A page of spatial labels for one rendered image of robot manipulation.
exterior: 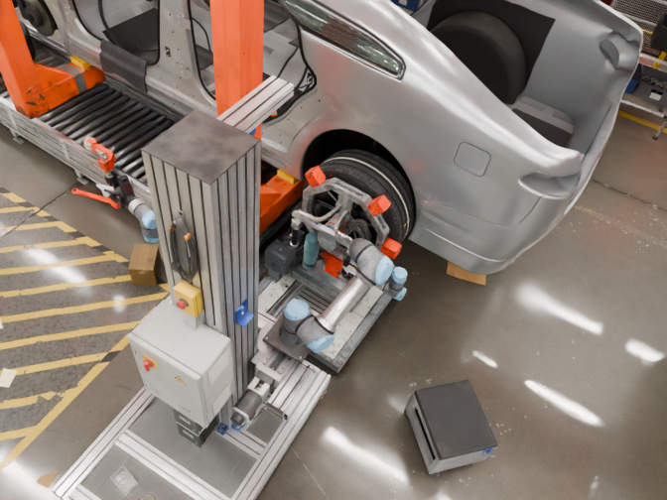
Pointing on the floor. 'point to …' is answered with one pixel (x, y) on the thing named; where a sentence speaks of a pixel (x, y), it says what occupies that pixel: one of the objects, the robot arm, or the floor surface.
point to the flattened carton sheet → (465, 274)
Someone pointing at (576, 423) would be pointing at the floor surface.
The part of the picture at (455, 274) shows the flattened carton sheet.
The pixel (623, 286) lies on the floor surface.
